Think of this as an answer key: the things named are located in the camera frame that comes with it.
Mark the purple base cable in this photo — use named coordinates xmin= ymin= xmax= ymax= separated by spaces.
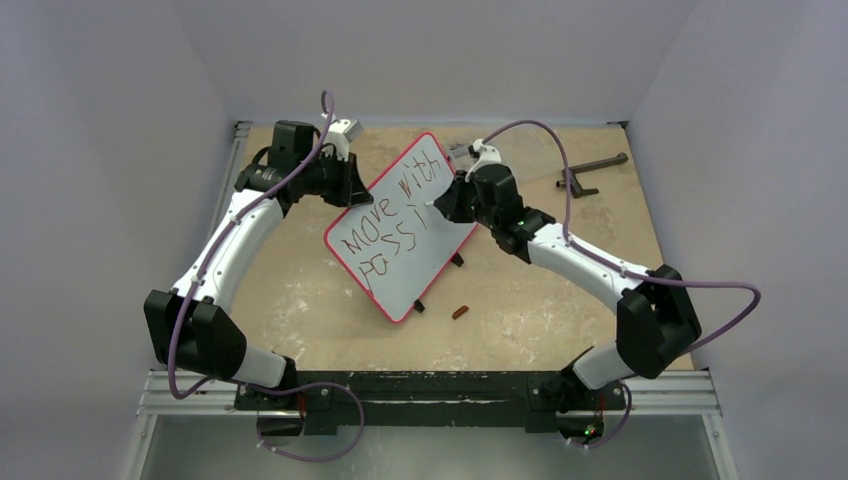
xmin=254 ymin=380 xmax=367 ymax=464

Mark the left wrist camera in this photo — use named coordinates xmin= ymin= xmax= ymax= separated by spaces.
xmin=324 ymin=119 xmax=363 ymax=161

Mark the clear plastic screw box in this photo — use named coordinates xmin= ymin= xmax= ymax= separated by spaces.
xmin=442 ymin=126 xmax=563 ymax=181

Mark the red marker cap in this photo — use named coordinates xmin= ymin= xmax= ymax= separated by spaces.
xmin=451 ymin=305 xmax=469 ymax=320

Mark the pink framed whiteboard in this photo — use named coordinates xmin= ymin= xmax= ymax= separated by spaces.
xmin=324 ymin=132 xmax=475 ymax=323

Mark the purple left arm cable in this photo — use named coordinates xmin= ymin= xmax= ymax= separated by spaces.
xmin=166 ymin=89 xmax=336 ymax=401

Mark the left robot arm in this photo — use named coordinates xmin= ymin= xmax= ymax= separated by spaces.
xmin=143 ymin=117 xmax=373 ymax=409

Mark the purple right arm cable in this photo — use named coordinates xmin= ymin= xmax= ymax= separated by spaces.
xmin=482 ymin=119 xmax=762 ymax=356

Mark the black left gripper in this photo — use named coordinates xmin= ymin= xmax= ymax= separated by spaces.
xmin=299 ymin=150 xmax=371 ymax=208

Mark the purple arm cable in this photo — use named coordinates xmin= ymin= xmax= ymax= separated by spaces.
xmin=482 ymin=119 xmax=762 ymax=356
xmin=166 ymin=89 xmax=336 ymax=401

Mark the dark metal crank handle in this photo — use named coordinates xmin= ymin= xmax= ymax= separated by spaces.
xmin=556 ymin=152 xmax=630 ymax=199

